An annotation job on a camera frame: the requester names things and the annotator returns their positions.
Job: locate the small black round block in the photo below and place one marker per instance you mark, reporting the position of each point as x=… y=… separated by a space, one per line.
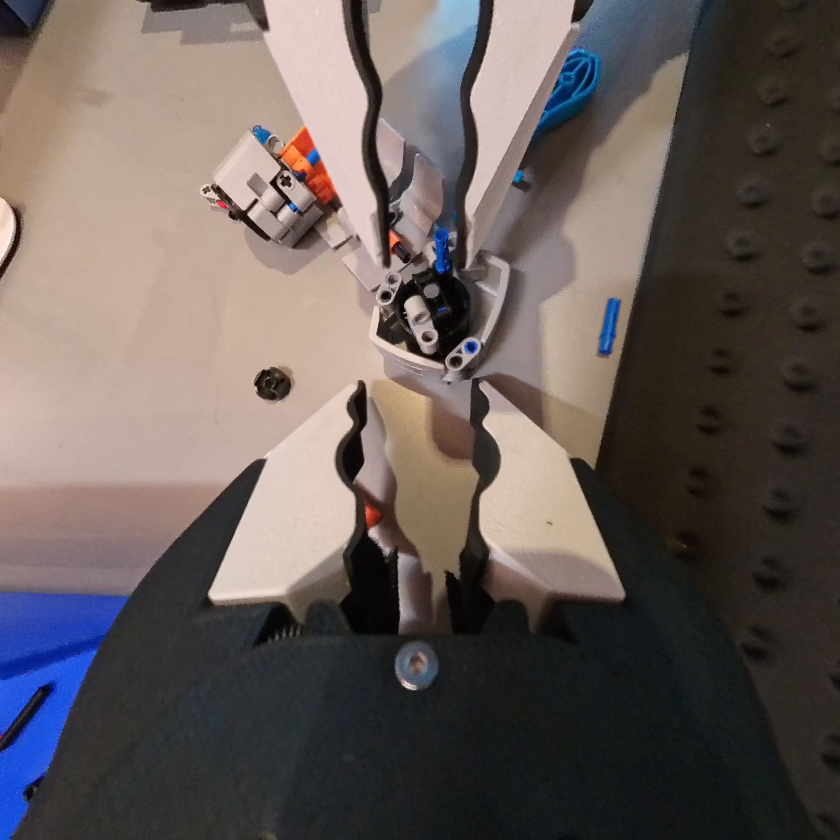
x=272 y=384

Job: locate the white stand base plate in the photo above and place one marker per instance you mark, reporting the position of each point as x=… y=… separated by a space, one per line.
x=6 y=229

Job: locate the small orange block pin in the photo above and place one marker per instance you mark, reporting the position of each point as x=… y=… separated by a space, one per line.
x=373 y=516

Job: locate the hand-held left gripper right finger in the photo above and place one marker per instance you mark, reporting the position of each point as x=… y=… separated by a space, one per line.
x=551 y=525

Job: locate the grey curved panel block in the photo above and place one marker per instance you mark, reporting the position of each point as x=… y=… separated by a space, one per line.
x=495 y=302

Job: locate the small dark block parts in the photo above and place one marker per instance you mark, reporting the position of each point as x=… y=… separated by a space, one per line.
x=26 y=715

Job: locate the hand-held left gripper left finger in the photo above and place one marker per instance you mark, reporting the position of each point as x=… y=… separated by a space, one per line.
x=282 y=525

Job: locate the light blue plastic strip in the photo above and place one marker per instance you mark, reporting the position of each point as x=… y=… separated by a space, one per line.
x=571 y=85

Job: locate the loose blue axle pin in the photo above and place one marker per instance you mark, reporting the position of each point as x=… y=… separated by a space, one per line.
x=610 y=328

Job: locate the small grey panel orange pin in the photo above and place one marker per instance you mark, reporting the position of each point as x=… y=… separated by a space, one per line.
x=420 y=184

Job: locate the blue plastic bin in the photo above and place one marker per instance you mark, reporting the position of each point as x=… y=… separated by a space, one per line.
x=46 y=643

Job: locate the black round core blue pin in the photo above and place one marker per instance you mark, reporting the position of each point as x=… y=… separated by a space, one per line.
x=453 y=308

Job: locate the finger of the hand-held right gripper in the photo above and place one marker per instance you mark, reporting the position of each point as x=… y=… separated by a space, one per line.
x=321 y=98
x=518 y=79

